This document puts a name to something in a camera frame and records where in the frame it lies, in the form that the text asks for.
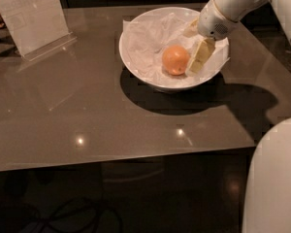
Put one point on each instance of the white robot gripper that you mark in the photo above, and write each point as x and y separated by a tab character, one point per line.
212	20

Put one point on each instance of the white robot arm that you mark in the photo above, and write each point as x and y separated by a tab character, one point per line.
267	202

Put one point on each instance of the white ceramic bowl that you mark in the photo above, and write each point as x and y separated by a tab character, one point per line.
132	62

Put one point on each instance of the orange fruit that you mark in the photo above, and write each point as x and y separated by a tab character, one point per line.
175	59

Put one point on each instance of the white crumpled paper liner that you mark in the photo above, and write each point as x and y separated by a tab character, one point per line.
145	42

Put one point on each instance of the clear acrylic sign holder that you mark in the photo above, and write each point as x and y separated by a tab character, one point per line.
37	27

